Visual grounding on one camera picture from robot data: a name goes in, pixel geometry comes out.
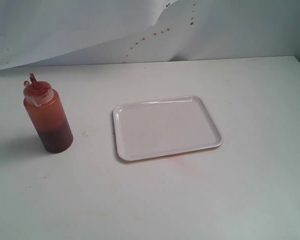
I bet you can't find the white rectangular plastic tray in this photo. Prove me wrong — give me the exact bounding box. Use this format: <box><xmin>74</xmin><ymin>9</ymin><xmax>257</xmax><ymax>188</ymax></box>
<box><xmin>112</xmin><ymin>95</ymin><xmax>223</xmax><ymax>162</ymax></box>

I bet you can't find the red sauce squeeze bottle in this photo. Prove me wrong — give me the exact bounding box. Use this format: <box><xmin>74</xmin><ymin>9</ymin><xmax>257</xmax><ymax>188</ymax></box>
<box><xmin>23</xmin><ymin>73</ymin><xmax>74</xmax><ymax>154</ymax></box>

